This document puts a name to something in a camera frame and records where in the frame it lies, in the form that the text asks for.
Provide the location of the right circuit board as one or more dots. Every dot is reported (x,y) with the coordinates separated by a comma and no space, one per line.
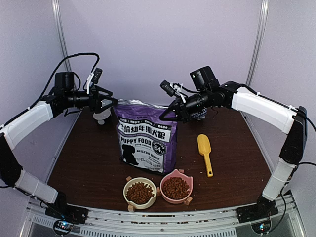
(261,227)

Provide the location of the blue zigzag patterned bowl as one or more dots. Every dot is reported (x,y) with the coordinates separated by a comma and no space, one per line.
(199,115)

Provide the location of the left aluminium frame post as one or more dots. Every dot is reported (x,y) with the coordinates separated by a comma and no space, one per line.
(59,27)

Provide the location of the wooden block front right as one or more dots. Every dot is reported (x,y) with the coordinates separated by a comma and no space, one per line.
(188,201)

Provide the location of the pink cat-ear pet bowl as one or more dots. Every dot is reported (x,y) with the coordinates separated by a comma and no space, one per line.
(177,173)

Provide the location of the dark blue white bowl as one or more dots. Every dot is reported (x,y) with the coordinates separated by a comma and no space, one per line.
(103,117)

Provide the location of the purple puppy food bag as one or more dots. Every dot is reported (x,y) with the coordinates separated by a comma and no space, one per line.
(145,141)

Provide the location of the cream pet bowl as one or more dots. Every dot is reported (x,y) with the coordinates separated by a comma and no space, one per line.
(146,181)

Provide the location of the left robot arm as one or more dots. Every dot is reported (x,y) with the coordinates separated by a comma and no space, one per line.
(62,97)

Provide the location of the brown kibble pet food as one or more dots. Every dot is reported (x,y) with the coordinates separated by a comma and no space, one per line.
(139,193)

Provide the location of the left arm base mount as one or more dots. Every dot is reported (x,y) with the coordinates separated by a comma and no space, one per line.
(61,210)

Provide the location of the yellow plastic scoop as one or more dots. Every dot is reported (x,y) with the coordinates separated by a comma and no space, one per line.
(204,149)

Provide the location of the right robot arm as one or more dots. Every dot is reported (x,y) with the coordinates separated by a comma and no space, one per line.
(240,97)

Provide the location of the right aluminium frame post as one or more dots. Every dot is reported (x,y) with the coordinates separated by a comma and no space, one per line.
(264,10)

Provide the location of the kibble in pink bowl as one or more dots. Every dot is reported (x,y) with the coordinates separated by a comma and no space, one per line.
(176,188)

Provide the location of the aluminium frame post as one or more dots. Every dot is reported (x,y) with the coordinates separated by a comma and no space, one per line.
(264,10)
(59,27)

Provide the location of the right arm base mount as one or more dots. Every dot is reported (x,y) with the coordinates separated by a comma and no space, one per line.
(263,208)

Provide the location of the left circuit board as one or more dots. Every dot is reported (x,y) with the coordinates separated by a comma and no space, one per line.
(62,227)

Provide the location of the front aluminium rail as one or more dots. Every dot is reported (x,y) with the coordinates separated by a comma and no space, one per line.
(222,222)

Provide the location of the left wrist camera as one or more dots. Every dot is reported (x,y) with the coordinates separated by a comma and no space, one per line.
(92,79)

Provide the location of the circuit board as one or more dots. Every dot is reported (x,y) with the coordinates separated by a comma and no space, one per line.
(261,227)
(62,227)

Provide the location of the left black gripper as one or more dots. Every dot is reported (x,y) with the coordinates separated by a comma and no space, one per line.
(96,106)

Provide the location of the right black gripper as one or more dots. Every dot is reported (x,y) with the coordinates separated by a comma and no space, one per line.
(182,113)

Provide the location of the wooden block front left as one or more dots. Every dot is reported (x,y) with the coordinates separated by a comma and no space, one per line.
(131,208)

